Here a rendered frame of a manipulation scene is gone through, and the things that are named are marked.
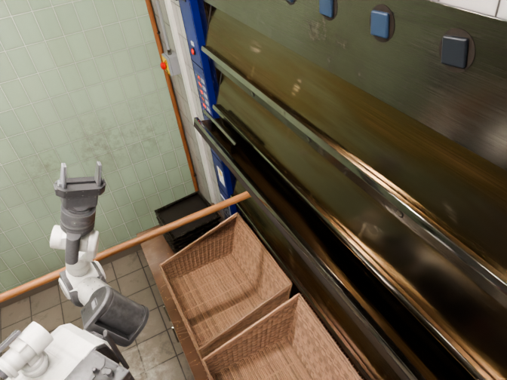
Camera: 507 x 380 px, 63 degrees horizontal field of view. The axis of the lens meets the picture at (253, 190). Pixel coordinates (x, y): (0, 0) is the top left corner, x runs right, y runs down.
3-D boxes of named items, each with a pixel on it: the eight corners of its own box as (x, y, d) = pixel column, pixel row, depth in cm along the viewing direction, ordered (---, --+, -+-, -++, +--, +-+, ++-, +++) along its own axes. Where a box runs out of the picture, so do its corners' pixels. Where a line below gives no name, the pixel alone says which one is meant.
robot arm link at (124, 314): (131, 298, 129) (149, 310, 118) (115, 325, 126) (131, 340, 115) (100, 281, 123) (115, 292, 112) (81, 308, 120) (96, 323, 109)
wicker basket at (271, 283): (244, 245, 236) (238, 209, 218) (298, 319, 196) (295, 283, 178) (164, 283, 222) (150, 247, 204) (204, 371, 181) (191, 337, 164)
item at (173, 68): (177, 67, 233) (173, 50, 226) (182, 73, 225) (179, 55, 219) (164, 71, 231) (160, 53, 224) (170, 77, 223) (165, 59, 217)
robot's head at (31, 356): (61, 348, 101) (46, 328, 96) (26, 385, 95) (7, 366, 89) (44, 338, 104) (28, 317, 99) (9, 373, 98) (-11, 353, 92)
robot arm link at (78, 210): (110, 192, 108) (106, 226, 114) (100, 170, 114) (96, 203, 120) (57, 197, 101) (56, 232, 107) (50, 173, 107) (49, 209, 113)
